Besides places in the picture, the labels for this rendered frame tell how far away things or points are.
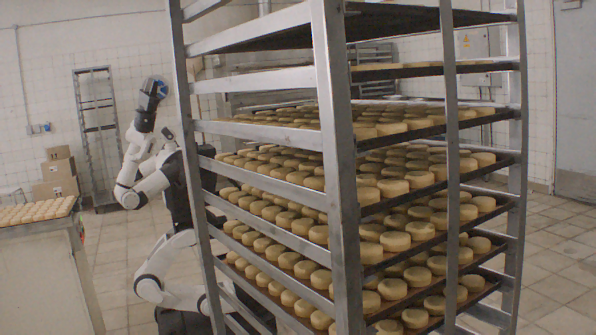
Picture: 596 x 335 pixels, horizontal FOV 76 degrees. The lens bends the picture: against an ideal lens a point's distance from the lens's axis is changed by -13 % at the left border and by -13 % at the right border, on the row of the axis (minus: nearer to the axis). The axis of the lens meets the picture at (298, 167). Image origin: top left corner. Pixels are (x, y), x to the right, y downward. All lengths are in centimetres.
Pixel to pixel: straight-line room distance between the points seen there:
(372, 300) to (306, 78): 36
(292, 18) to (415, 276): 47
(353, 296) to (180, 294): 180
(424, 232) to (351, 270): 19
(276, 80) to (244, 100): 473
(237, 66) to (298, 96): 90
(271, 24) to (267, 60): 482
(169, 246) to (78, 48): 449
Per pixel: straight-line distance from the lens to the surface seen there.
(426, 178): 70
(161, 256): 225
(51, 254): 226
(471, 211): 82
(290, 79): 65
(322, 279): 78
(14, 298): 240
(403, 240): 69
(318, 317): 84
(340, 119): 53
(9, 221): 232
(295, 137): 66
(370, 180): 70
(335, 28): 53
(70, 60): 633
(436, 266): 82
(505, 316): 103
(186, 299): 237
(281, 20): 67
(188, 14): 105
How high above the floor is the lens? 141
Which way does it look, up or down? 12 degrees down
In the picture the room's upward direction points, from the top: 5 degrees counter-clockwise
